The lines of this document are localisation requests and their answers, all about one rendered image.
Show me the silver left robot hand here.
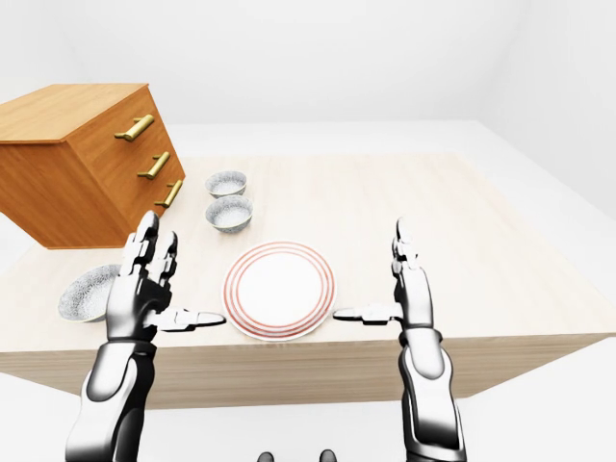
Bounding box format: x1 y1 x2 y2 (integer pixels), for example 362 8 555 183
105 210 227 344

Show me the patterned grey bowl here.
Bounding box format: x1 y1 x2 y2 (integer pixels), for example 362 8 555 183
204 170 248 199
57 263 123 324
204 194 255 236

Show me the brass drawer handle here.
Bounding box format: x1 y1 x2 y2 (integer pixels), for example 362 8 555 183
114 114 156 143
153 179 185 209
137 150 171 181

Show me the wooden cabinet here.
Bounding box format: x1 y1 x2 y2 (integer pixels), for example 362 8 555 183
0 83 187 250

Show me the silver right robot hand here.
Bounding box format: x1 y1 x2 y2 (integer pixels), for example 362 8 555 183
332 217 435 333

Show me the wooden drawer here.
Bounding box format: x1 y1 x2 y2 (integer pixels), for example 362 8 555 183
64 86 167 170
86 128 180 203
106 161 187 241

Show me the white plate with red rings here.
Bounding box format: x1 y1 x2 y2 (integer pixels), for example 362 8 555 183
221 240 337 343

